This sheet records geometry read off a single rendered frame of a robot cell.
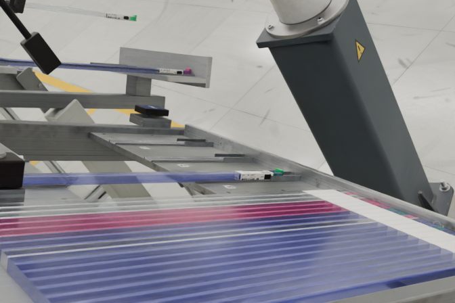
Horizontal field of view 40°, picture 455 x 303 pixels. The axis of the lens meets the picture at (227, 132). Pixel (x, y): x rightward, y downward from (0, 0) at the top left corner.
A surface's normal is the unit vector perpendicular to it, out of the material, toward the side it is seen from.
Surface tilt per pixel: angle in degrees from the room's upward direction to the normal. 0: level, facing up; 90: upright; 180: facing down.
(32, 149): 90
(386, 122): 90
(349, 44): 90
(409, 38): 0
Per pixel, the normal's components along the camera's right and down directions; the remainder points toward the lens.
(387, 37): -0.44, -0.71
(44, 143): 0.61, 0.22
